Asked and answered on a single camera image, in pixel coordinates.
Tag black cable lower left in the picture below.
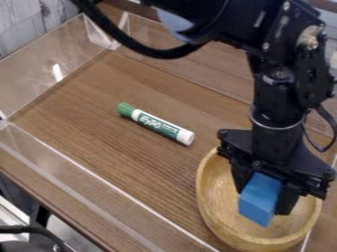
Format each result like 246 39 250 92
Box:
0 224 57 252

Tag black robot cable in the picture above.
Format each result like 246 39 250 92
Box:
69 0 208 61

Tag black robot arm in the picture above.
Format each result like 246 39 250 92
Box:
139 0 337 216

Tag green Expo marker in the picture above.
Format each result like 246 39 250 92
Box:
117 102 195 146

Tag clear acrylic tray walls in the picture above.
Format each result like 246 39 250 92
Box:
0 17 248 252

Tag blue foam block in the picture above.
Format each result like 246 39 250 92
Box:
238 172 282 227

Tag brown wooden bowl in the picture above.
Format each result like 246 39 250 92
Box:
196 148 322 252

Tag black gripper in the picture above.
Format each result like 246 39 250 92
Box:
216 129 335 216

